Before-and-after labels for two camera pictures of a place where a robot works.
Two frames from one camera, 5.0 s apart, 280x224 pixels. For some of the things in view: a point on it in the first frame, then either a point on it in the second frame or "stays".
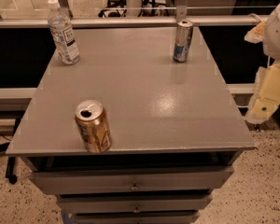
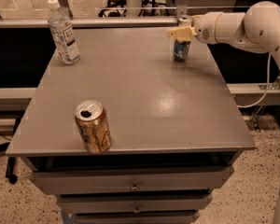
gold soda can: [92, 122] stays
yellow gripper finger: [261, 109] -> [182, 33]
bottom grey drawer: [138, 218] stays
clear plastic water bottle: [61, 29] stays
